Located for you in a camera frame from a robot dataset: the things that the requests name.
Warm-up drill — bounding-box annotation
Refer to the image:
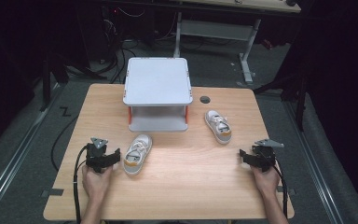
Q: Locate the thin black floor cable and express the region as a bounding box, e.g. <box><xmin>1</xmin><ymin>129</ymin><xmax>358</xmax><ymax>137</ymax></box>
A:
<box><xmin>50</xmin><ymin>114</ymin><xmax>79</xmax><ymax>172</ymax></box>

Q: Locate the grey tape piece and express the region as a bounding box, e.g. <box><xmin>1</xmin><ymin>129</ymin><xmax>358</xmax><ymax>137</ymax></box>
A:
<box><xmin>276</xmin><ymin>185</ymin><xmax>296</xmax><ymax>196</ymax></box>
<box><xmin>41</xmin><ymin>188</ymin><xmax>65</xmax><ymax>198</ymax></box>

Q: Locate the person's right hand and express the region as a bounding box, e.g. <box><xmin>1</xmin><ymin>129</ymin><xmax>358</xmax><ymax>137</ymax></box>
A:
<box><xmin>250</xmin><ymin>164</ymin><xmax>282</xmax><ymax>200</ymax></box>

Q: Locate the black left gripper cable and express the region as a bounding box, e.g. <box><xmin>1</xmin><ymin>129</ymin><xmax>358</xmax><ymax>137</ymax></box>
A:
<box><xmin>72</xmin><ymin>145</ymin><xmax>89</xmax><ymax>224</ymax></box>

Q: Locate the white and grey child's shoe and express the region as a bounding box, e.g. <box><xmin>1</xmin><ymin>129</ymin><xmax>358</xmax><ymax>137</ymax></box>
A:
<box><xmin>122</xmin><ymin>133</ymin><xmax>154</xmax><ymax>175</ymax></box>
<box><xmin>203</xmin><ymin>109</ymin><xmax>233</xmax><ymax>145</ymax></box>

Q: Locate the person's left hand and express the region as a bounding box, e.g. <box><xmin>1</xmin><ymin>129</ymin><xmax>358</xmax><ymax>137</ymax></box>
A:
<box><xmin>81</xmin><ymin>163</ymin><xmax>114</xmax><ymax>203</ymax></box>

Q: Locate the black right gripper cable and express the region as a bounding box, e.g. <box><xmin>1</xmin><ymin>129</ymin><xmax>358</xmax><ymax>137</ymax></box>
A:
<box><xmin>273</xmin><ymin>157</ymin><xmax>289</xmax><ymax>220</ymax></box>

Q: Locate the bundle of black cables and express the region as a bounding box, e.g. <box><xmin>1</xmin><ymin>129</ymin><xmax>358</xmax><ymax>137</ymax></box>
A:
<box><xmin>101</xmin><ymin>7</ymin><xmax>138</xmax><ymax>85</ymax></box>

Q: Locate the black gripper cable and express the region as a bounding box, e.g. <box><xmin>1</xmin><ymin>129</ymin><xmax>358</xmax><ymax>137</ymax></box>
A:
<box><xmin>72</xmin><ymin>145</ymin><xmax>89</xmax><ymax>224</ymax></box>
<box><xmin>273</xmin><ymin>157</ymin><xmax>289</xmax><ymax>220</ymax></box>

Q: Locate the white two-tier shoe rack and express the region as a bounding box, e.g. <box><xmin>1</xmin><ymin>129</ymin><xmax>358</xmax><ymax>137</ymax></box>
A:
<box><xmin>122</xmin><ymin>57</ymin><xmax>194</xmax><ymax>133</ymax></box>

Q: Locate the white-framed wooden desk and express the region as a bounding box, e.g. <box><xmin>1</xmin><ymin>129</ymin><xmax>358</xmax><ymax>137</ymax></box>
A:
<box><xmin>172</xmin><ymin>0</ymin><xmax>302</xmax><ymax>86</ymax></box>

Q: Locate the metal floor rail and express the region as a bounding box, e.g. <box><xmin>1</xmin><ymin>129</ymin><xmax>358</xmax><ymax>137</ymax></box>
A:
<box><xmin>0</xmin><ymin>83</ymin><xmax>63</xmax><ymax>220</ymax></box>
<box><xmin>283</xmin><ymin>100</ymin><xmax>345</xmax><ymax>224</ymax></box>

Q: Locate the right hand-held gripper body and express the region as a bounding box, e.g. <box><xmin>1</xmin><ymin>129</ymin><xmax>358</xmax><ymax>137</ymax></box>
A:
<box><xmin>251</xmin><ymin>138</ymin><xmax>285</xmax><ymax>173</ymax></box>

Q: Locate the black metal stand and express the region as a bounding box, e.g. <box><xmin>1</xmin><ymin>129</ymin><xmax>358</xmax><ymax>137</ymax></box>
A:
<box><xmin>253</xmin><ymin>69</ymin><xmax>310</xmax><ymax>132</ymax></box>
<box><xmin>39</xmin><ymin>50</ymin><xmax>70</xmax><ymax>112</ymax></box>

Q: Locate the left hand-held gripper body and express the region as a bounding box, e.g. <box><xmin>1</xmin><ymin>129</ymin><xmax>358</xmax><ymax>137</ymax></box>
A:
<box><xmin>85</xmin><ymin>137</ymin><xmax>114</xmax><ymax>174</ymax></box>

